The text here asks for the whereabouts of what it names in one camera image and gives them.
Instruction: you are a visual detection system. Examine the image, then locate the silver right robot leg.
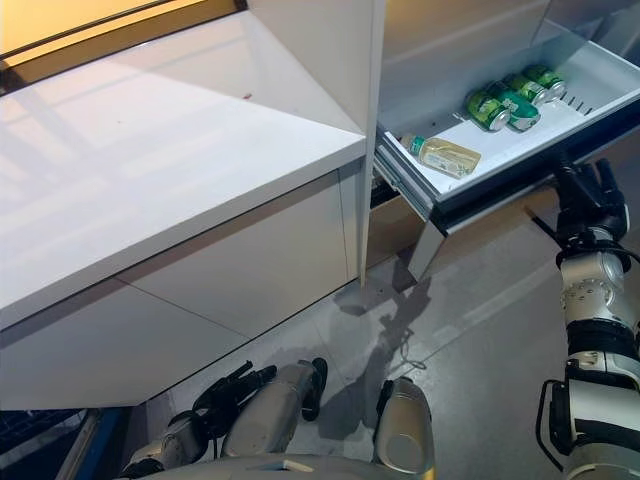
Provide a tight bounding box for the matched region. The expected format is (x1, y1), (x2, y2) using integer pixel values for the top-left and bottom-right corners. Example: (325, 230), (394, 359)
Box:
(372, 377), (434, 480)

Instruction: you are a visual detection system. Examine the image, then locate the silver left robot leg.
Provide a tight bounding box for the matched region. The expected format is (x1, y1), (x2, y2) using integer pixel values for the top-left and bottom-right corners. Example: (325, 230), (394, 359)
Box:
(219, 357), (329, 459)

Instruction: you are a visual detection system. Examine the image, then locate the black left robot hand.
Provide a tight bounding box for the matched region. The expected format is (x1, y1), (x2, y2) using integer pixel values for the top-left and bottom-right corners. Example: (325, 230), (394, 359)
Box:
(191, 362), (279, 436)

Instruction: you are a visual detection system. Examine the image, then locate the silver robot leg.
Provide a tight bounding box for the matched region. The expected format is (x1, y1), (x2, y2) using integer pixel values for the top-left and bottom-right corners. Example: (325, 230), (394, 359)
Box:
(372, 377), (434, 480)
(219, 357), (329, 459)

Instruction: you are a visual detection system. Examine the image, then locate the white counter cabinet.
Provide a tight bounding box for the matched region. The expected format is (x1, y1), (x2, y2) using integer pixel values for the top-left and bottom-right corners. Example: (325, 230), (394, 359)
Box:
(0, 9), (366, 414)

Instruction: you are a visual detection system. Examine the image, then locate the dark blue plastic crate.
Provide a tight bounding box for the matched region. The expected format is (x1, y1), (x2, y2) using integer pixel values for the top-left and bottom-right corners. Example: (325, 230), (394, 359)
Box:
(0, 407), (134, 480)

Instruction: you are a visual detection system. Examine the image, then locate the clear bottle of yellow drink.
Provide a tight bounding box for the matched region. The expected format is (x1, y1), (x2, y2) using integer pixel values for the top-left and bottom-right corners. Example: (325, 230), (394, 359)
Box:
(399, 132), (483, 180)

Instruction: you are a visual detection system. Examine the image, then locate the grey robot torso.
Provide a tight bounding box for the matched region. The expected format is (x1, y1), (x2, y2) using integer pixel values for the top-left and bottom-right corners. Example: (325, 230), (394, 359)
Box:
(149, 452), (381, 480)

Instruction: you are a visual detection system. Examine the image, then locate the orange window with black frame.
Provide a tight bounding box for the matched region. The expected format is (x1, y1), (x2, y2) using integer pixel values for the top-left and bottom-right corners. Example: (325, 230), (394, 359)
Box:
(0, 0), (251, 96)

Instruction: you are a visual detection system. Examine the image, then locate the tall white side panel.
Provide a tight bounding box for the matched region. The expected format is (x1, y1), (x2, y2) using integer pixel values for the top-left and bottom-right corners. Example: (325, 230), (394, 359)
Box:
(247, 0), (389, 296)

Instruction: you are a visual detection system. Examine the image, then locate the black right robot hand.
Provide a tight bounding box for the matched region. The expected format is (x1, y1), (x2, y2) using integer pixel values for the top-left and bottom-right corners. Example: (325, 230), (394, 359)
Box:
(552, 158), (630, 236)

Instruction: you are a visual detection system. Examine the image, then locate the steel fridge drawer front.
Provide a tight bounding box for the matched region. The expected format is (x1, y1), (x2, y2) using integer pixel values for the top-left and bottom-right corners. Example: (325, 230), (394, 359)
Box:
(368, 174), (559, 274)

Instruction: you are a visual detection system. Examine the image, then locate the fridge drawer with white bin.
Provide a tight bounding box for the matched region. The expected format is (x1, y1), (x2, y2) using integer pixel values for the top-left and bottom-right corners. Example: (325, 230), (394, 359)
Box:
(373, 17), (640, 282)

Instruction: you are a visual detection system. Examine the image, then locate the teal green drink can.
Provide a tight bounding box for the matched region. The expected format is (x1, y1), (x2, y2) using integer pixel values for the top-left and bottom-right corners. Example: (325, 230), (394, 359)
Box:
(487, 81), (542, 133)

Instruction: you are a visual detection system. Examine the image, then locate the stainless steel fridge door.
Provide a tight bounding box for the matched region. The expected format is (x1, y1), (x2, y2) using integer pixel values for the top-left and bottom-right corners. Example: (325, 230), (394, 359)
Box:
(382, 0), (551, 126)

